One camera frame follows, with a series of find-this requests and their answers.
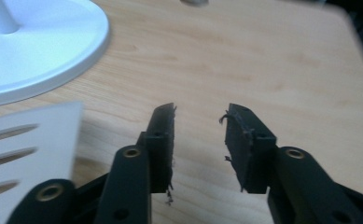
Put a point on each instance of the white round stand base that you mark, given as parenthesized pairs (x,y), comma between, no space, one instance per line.
(30,46)

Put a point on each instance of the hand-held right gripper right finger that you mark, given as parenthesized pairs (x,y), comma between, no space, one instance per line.
(250,155)

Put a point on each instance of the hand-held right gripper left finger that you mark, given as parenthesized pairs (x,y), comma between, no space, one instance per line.
(159,149)

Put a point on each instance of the white slotted spatula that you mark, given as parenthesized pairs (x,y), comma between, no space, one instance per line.
(26,155)

